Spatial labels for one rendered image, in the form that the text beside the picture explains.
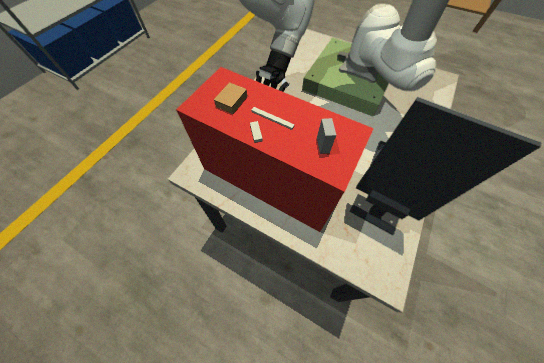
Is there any tan rectangular block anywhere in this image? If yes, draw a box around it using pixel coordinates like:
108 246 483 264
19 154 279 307
214 82 247 114

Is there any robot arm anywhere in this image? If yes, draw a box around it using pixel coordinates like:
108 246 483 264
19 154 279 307
239 0 449 91

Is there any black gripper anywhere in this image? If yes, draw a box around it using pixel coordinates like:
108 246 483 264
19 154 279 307
256 50 291 92

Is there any red tool chest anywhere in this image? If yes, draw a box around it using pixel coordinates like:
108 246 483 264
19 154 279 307
176 67 374 232

